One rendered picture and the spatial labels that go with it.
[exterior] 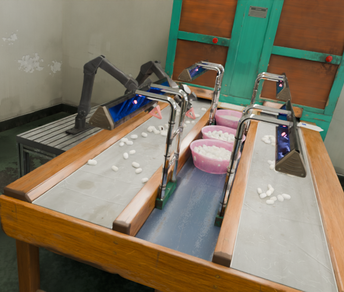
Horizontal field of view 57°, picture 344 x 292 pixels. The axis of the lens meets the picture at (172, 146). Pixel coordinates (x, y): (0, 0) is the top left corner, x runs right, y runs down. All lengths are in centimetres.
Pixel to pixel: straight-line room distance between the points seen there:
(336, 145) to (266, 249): 253
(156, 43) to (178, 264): 292
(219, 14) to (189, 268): 201
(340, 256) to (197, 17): 201
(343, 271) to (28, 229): 101
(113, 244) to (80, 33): 335
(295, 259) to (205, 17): 197
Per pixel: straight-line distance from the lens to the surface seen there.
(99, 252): 110
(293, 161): 88
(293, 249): 115
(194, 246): 113
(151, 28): 366
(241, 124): 107
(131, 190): 125
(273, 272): 103
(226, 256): 98
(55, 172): 131
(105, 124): 97
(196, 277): 101
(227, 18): 260
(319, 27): 259
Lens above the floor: 139
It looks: 23 degrees down
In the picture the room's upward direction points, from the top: 8 degrees clockwise
